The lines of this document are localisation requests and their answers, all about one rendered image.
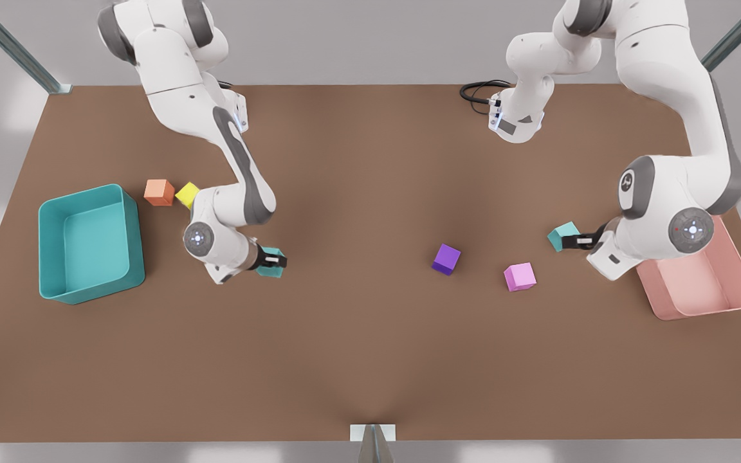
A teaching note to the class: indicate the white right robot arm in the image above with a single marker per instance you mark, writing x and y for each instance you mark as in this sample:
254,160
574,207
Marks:
180,96

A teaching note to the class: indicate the yellow cube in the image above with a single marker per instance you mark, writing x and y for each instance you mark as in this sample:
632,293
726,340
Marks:
187,194

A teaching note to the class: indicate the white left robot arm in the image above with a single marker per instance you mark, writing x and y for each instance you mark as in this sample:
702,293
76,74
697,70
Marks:
660,77

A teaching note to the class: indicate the orange cube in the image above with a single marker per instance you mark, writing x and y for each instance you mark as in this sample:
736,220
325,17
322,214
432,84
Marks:
159,192

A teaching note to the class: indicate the purple cube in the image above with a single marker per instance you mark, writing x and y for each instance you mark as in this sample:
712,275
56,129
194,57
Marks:
446,258

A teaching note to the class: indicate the pink cube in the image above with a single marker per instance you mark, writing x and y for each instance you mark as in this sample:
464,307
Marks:
520,277

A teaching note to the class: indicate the pink plastic bin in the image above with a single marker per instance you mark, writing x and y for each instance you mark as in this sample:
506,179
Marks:
705,280

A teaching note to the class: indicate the teal plastic bin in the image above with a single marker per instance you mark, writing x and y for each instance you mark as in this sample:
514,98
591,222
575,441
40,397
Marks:
90,244

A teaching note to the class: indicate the teal blue cube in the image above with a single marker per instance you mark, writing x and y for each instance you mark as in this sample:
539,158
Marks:
272,265
562,235

